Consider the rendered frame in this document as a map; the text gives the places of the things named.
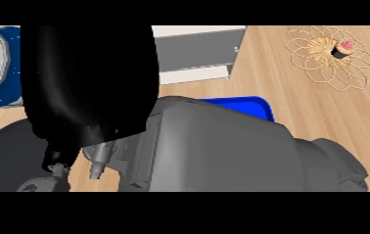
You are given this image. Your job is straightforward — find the pink frosted cupcake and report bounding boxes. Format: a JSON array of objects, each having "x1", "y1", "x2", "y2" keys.
[{"x1": 332, "y1": 39, "x2": 356, "y2": 59}]

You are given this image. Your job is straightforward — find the grey tiered shelf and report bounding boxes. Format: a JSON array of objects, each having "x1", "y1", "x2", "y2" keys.
[{"x1": 151, "y1": 25, "x2": 250, "y2": 86}]

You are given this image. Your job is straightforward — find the blue tray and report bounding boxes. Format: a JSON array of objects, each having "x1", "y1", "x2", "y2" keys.
[{"x1": 185, "y1": 95, "x2": 276, "y2": 123}]

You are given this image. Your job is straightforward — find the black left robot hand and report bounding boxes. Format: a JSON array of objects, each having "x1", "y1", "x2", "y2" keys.
[{"x1": 20, "y1": 25, "x2": 161, "y2": 173}]

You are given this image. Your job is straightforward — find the blue speckled pot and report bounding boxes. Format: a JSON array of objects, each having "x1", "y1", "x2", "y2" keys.
[{"x1": 0, "y1": 25, "x2": 27, "y2": 111}]

